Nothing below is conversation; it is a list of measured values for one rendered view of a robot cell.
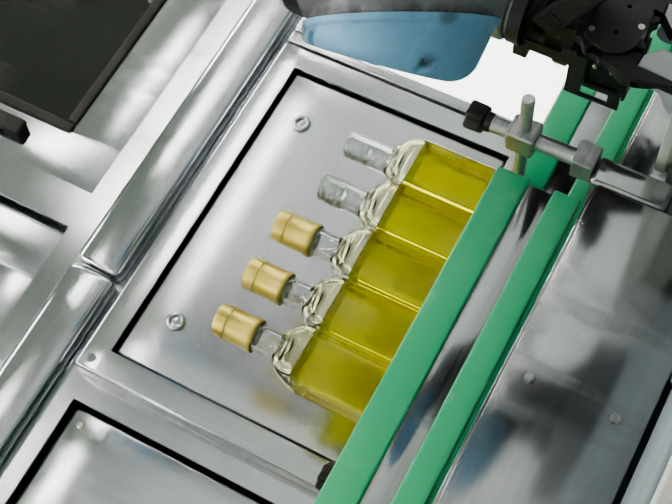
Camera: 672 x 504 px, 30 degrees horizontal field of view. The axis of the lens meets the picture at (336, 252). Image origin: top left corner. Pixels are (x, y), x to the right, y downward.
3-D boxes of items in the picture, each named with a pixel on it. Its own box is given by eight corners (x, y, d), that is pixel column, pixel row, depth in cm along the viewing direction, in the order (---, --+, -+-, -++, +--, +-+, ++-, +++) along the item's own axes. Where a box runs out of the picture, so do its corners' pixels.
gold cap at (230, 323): (260, 347, 124) (222, 329, 125) (270, 316, 122) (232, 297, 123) (244, 358, 120) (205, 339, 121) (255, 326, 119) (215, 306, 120)
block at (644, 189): (661, 229, 117) (591, 200, 119) (680, 179, 109) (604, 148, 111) (646, 260, 116) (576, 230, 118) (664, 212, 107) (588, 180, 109)
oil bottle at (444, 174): (590, 234, 127) (402, 154, 133) (597, 208, 122) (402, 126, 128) (568, 279, 125) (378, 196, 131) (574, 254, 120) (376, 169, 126)
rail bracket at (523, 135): (588, 210, 121) (471, 161, 124) (612, 115, 106) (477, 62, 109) (576, 235, 120) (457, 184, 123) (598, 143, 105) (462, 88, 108)
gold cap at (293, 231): (325, 235, 128) (288, 218, 129) (323, 219, 125) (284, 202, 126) (308, 263, 127) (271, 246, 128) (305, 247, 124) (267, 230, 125)
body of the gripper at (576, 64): (654, 53, 115) (534, 7, 118) (671, -6, 108) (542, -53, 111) (622, 116, 113) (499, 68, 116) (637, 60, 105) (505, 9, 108)
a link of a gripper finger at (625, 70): (695, 73, 107) (607, 26, 110) (699, 61, 106) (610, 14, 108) (667, 111, 106) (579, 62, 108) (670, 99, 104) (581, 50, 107)
